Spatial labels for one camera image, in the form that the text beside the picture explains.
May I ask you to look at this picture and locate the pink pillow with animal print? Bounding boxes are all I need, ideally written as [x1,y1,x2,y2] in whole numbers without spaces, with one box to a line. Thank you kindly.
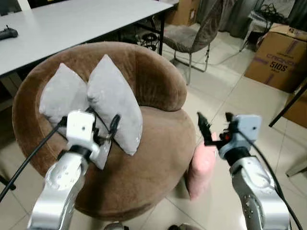
[185,133,219,201]

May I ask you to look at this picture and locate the grey pillow with bear print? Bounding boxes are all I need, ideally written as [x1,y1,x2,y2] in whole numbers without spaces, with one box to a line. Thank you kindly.
[38,63,112,170]
[87,54,143,156]

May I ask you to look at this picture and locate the brown round sofa chair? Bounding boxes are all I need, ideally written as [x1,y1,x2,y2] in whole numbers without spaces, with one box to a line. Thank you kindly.
[12,41,198,222]

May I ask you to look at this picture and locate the plain brown cardboard box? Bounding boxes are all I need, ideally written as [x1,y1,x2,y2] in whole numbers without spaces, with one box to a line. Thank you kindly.
[283,91,307,128]
[165,0,200,27]

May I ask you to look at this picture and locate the cardboard box with purple print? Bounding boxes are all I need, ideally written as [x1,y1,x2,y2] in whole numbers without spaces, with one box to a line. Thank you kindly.
[244,24,307,94]

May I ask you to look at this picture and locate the grey metal-legged chair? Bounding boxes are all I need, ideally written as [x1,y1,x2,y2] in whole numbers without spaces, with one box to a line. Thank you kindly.
[285,160,307,177]

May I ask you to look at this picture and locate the long white table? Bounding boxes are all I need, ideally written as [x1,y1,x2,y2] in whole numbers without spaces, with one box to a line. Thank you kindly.
[0,0,174,96]

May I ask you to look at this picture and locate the silver left robot leg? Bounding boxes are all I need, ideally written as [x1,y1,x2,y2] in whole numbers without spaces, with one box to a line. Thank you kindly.
[103,221,126,230]

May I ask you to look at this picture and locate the silver robot leg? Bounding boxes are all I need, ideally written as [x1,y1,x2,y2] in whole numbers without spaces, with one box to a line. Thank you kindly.
[165,223,202,230]
[103,221,126,230]

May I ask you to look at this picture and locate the brown mesh chair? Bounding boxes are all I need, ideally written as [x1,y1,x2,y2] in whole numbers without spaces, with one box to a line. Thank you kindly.
[163,0,224,86]

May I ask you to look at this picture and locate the silver right robot leg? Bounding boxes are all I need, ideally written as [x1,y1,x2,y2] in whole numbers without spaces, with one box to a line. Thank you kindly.
[165,223,202,230]

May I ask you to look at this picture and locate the grey metal side table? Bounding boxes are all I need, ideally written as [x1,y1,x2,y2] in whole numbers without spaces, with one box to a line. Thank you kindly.
[240,4,288,51]

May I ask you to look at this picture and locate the grey curtain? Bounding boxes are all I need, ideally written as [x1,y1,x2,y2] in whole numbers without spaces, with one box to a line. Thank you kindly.
[194,0,307,40]

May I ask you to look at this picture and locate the black handheld controller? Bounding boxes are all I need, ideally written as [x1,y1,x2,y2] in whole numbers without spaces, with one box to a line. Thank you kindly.
[0,26,19,41]

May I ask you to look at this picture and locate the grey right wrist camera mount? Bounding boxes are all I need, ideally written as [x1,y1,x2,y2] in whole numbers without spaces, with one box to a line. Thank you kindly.
[220,114,262,160]

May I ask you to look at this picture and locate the black metal frame leg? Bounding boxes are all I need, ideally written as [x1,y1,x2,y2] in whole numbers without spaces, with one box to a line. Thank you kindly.
[269,80,307,128]

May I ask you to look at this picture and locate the black cable bundle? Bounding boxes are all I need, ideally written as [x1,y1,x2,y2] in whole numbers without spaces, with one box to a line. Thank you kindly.
[133,29,160,52]

